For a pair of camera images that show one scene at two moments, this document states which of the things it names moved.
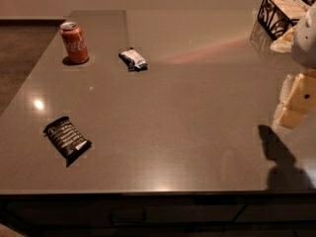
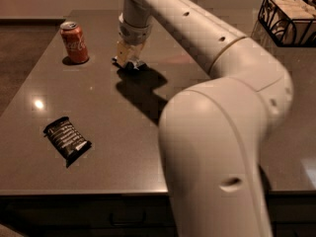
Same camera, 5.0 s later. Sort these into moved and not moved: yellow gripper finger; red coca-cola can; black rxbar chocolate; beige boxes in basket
Moved: yellow gripper finger
Not moved: red coca-cola can; beige boxes in basket; black rxbar chocolate
